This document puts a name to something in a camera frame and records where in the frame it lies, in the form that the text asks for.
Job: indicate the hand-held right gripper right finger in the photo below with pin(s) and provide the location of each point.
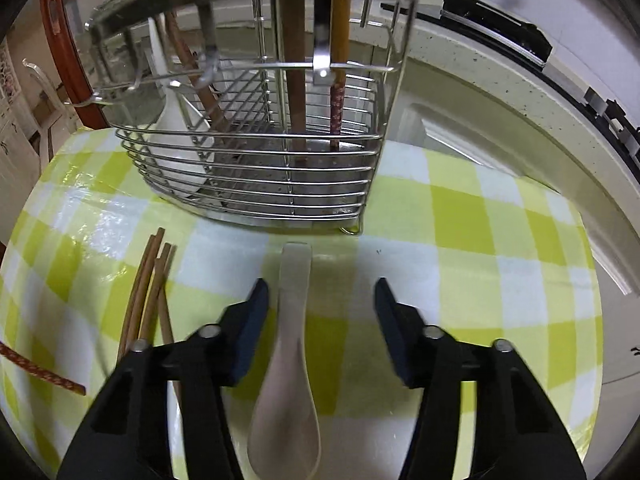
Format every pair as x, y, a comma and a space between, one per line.
395, 330

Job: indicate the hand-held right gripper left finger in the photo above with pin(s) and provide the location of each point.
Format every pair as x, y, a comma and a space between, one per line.
250, 330

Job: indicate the white ceramic spoon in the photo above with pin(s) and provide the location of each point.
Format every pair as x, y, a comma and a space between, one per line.
286, 370
172, 140

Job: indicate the red patterned wooden chopstick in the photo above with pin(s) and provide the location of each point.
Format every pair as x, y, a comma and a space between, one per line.
338, 45
45, 372

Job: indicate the white base cabinet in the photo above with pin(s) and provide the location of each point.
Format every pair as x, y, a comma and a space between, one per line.
450, 130

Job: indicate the speckled stone countertop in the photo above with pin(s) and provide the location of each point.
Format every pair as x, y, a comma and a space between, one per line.
500, 85

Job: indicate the black burner grate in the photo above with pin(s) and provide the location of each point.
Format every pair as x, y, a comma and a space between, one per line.
500, 22
617, 125

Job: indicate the white carved partition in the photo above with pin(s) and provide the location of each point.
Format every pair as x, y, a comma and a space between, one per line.
12, 125

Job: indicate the red wooden sliding glass door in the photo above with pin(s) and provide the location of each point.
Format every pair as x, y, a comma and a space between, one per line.
52, 35

